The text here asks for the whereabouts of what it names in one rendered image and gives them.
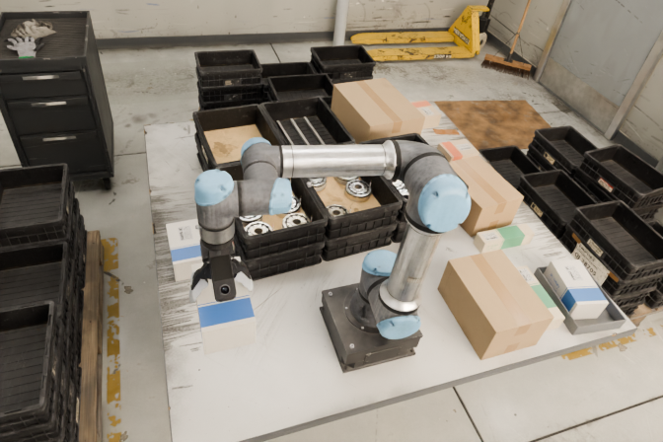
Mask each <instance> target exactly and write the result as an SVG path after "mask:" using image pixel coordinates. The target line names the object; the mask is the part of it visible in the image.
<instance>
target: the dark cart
mask: <svg viewBox="0 0 663 442"><path fill-rule="evenodd" d="M32 19H34V20H36V21H37V22H38V21H46V22H50V23H52V30H53V31H56V32H57V33H55V34H52V35H48V36H46V37H43V38H42V40H40V41H39V43H41V42H42V43H43V44H44V46H43V47H42V48H41V49H40V50H38V51H37V52H36V58H19V53H18V52H17V51H14V50H11V49H9V48H7V45H8V44H11V45H12V46H14V45H13V44H12V43H11V42H10V41H7V42H5V41H4V39H6V38H12V39H14V37H12V36H11V32H12V31H13V30H14V29H16V28H17V26H18V25H22V23H24V22H26V21H30V22H31V21H32ZM0 111H1V113H2V116H3V118H4V121H5V124H6V126H7V129H8V131H9V134H10V137H11V139H12V142H13V144H14V147H15V150H16V152H17V155H18V157H19V160H20V163H21V165H22V167H31V166H41V165H51V164H61V163H65V164H67V166H68V174H69V181H71V182H77V181H85V180H94V179H103V183H104V186H105V188H106V189H110V188H111V180H110V178H111V177H114V159H113V120H112V115H111V107H110V102H109V97H108V93H107V88H106V83H105V79H104V74H103V70H102V65H101V60H100V57H99V52H98V47H97V43H96V38H95V33H94V29H93V24H92V19H91V15H90V11H41V12H1V14H0Z"/></svg>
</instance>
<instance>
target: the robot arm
mask: <svg viewBox="0 0 663 442"><path fill-rule="evenodd" d="M241 165H242V168H243V178H244V180H243V181H233V180H232V177H231V176H230V175H229V174H228V173H227V172H225V171H222V172H221V171H219V170H209V171H205V172H203V173H202V174H200V175H199V176H198V177H197V178H196V180H195V183H194V193H195V195H194V200H195V203H196V212H197V221H198V225H195V229H196V230H197V229H199V236H200V240H199V242H200V250H201V258H202V262H203V266H202V267H201V268H199V269H198V270H197V271H194V272H193V273H192V275H191V278H190V289H189V294H188V297H189V302H190V303H193V302H195V301H196V298H197V297H198V296H199V295H200V294H201V291H202V290H203V289H205V288H206V287H207V286H208V279H211V280H212V283H213V290H214V297H215V300H216V301H217V302H224V301H229V300H233V299H235V298H236V294H237V291H236V285H235V280H236V281H237V282H241V283H243V286H244V287H247V288H248V290H249V291H253V290H254V284H253V281H252V278H251V276H250V273H249V270H248V268H247V266H246V265H245V264H244V263H243V262H242V261H238V260H237V259H236V258H234V257H235V252H234V248H233V244H232V243H233V241H234V234H235V218H234V217H242V216H259V215H274V214H281V213H287V212H289V211H290V210H291V207H292V190H291V183H290V181H289V180H287V179H284V178H320V177H358V176H384V177H385V178H386V179H387V180H399V181H401V182H403V183H404V185H405V187H406V189H407V191H408V201H407V204H406V207H405V219H406V221H407V224H406V227H405V232H404V235H403V238H402V241H401V244H400V247H399V250H398V253H397V254H395V253H392V252H390V251H386V250H376V251H372V252H370V253H369V254H367V255H366V256H365V258H364V261H363V262H362V270H361V276H360V282H359V287H358V289H357V290H356V291H355V293H354V294H353V296H352V298H351V302H350V311H351V314H352V316H353V317H354V318H355V319H356V320H357V321H358V322H359V323H360V324H362V325H364V326H367V327H370V328H378V330H379V332H380V334H381V336H383V337H385V338H388V339H399V338H404V337H407V336H409V335H412V334H413V333H415V332H417V331H418V330H419V328H420V326H421V321H420V317H419V316H418V313H417V311H418V308H419V306H420V303H421V293H420V291H419V290H420V287H421V285H422V282H423V280H424V277H425V275H426V272H427V270H428V267H429V266H430V263H431V261H432V258H433V255H434V253H435V250H436V248H437V245H438V243H439V240H440V238H441V235H442V234H445V233H447V232H449V231H451V230H453V229H455V228H457V227H458V224H459V223H461V224H462V223H463V222H464V221H465V219H466V218H467V216H468V215H469V212H470V209H471V198H470V195H469V193H468V190H467V188H466V186H465V184H464V183H463V182H462V180H461V179H459V177H458V176H457V174H456V173H455V171H454V170H453V168H452V166H451V165H450V163H449V162H448V160H447V158H446V157H445V155H444V154H443V153H442V152H441V151H439V150H438V149H436V148H434V147H432V146H430V145H427V144H424V143H420V142H414V141H407V140H387V141H385V143H384V144H365V145H289V146H271V144H270V143H269V142H268V141H267V140H265V139H263V138H261V137H254V138H251V139H249V140H248V141H246V142H245V143H244V145H243V147H242V150H241Z"/></svg>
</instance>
